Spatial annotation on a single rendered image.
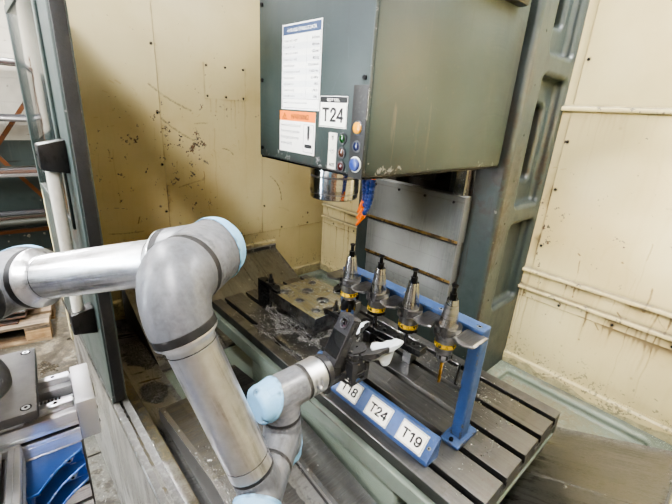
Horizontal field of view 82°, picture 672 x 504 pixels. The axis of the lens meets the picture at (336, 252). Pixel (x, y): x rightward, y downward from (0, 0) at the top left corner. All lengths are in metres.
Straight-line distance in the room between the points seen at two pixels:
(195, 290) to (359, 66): 0.59
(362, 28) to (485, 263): 0.94
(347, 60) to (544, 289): 1.29
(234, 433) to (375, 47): 0.76
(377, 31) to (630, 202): 1.14
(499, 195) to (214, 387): 1.14
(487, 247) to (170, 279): 1.17
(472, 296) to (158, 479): 1.17
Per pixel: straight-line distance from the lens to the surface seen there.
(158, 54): 2.06
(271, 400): 0.75
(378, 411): 1.11
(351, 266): 1.10
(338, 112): 0.95
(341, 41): 0.97
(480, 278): 1.55
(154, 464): 1.22
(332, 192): 1.20
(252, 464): 0.70
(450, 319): 0.93
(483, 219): 1.50
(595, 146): 1.73
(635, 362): 1.86
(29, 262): 0.90
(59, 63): 1.13
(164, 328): 0.58
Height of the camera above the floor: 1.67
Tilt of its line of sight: 20 degrees down
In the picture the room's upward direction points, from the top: 4 degrees clockwise
